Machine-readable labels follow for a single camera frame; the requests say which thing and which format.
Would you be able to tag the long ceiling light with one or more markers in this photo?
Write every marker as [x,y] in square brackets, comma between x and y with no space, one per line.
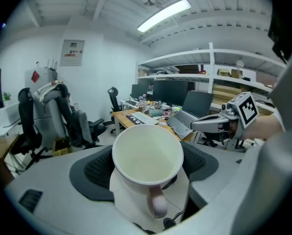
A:
[164,14]

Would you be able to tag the small cardboard box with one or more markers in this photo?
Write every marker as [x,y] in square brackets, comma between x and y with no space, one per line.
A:
[236,73]
[223,72]

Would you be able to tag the white router with antennas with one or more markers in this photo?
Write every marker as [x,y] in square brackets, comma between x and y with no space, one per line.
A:
[52,66]

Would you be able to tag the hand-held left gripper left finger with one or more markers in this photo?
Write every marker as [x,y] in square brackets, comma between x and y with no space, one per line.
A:
[92,172]

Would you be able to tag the white metal shelf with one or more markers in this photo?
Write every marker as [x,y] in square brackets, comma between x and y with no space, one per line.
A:
[211,57]

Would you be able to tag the office chair with grey jacket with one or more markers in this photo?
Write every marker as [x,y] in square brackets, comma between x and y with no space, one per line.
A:
[67,116]

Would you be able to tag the yellow crate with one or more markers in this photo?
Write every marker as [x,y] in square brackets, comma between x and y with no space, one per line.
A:
[60,147]

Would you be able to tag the open grey laptop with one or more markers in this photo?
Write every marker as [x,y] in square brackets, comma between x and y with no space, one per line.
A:
[185,116]

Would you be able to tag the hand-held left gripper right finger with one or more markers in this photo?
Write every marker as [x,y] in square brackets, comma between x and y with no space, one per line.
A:
[200,161]

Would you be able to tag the small green plant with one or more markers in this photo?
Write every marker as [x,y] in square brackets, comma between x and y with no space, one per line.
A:
[7,97]

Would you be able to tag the white keyboard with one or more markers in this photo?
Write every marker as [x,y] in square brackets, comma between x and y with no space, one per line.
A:
[144,118]

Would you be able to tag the stack of flat cardboard boxes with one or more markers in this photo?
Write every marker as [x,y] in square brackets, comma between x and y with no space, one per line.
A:
[225,93]

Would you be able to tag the wall poster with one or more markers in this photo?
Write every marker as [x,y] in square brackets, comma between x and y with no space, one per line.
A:
[72,53]

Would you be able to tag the red diamond sticker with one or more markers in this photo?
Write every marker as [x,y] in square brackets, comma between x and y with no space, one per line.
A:
[35,76]

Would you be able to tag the person's right forearm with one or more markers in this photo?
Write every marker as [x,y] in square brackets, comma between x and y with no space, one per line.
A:
[261,128]

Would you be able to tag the round ceiling fixture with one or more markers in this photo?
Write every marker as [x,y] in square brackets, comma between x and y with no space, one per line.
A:
[149,1]

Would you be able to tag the white striped towel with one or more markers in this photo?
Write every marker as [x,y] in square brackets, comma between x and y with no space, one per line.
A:
[46,88]

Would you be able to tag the wooden desk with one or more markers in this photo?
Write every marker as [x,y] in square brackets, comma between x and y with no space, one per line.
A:
[122,120]

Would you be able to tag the black headrest office chair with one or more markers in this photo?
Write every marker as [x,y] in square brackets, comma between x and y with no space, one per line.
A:
[114,101]

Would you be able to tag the small black monitor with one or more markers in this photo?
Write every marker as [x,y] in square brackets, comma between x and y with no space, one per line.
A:
[138,91]

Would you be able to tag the black mesh office chair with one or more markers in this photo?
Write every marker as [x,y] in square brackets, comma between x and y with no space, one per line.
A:
[28,121]

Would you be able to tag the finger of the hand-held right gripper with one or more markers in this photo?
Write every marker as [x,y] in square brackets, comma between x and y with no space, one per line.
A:
[209,123]

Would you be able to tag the large black monitor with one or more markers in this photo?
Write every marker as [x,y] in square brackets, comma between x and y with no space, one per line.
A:
[170,92]

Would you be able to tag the person's grey shirt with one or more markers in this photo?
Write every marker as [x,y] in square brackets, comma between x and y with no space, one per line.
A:
[271,180]

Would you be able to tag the grey fridge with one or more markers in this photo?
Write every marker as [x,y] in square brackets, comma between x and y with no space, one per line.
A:
[44,121]

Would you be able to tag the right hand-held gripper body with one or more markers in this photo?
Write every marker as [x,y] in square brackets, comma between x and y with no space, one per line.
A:
[244,111]

